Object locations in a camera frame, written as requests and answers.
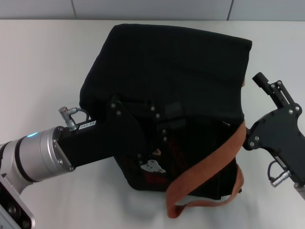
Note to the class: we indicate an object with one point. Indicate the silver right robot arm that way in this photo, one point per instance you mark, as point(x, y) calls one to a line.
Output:
point(300, 190)

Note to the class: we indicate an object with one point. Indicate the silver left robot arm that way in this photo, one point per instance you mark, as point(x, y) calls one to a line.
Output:
point(31, 155)

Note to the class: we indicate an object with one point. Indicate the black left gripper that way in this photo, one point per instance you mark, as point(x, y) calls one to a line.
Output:
point(107, 140)

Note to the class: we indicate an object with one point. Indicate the silver main zipper pull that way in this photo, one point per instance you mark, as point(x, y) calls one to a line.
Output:
point(226, 123)

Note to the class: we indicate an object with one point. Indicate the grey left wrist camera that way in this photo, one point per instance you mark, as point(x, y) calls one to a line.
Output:
point(14, 207)

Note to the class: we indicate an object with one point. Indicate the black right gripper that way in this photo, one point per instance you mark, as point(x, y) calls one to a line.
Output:
point(278, 131)

